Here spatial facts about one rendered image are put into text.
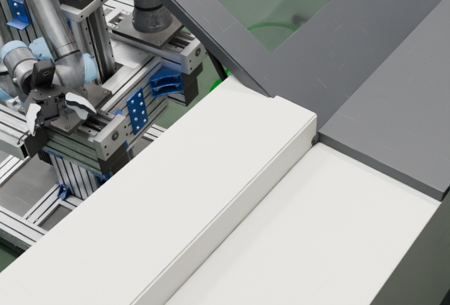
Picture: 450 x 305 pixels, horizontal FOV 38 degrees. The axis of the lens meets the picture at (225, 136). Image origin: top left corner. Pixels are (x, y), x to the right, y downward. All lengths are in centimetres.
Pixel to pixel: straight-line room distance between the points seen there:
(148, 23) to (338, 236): 140
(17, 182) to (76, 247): 204
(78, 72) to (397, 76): 83
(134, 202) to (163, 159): 11
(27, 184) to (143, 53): 98
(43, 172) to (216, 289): 210
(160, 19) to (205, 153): 123
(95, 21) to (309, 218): 131
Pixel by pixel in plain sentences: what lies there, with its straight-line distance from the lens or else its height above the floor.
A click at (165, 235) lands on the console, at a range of 113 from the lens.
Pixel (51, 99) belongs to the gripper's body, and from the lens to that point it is 157.
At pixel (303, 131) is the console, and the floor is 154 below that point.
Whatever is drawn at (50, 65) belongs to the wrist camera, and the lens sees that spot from 154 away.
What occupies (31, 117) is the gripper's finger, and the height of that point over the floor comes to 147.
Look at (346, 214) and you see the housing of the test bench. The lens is 125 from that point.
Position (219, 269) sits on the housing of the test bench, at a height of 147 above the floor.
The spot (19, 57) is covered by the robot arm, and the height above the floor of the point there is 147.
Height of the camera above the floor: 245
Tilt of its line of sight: 45 degrees down
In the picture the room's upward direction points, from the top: 4 degrees counter-clockwise
